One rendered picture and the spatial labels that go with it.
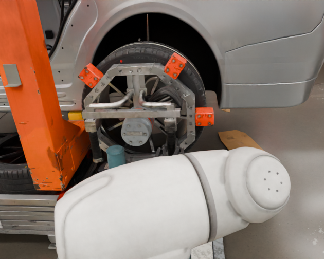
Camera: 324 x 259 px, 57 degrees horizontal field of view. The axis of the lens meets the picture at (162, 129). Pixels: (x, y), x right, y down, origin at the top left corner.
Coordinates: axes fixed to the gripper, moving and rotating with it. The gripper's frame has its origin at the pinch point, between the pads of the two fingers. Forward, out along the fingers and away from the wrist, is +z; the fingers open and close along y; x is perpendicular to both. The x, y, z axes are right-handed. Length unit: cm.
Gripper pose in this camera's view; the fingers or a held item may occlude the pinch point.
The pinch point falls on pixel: (171, 145)
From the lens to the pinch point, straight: 128.0
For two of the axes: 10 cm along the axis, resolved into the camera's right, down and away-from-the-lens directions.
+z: 1.0, -4.5, 8.9
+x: -0.6, -8.9, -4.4
